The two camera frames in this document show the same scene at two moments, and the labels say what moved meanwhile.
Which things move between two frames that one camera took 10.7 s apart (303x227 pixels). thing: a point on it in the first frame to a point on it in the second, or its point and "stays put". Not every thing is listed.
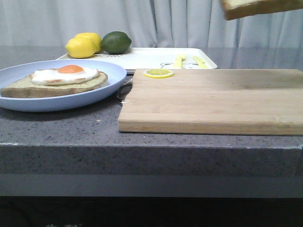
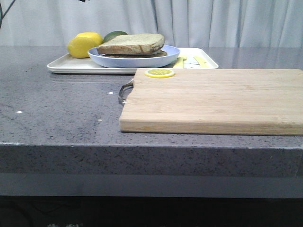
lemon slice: [158, 73] stays put
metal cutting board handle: [124, 91] stays put
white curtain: [146, 22] stays put
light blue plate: [116, 78] to [173, 53]
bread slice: [27, 89] to [153, 54]
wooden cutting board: [222, 101] stays put
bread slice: [235, 8] to [131, 44]
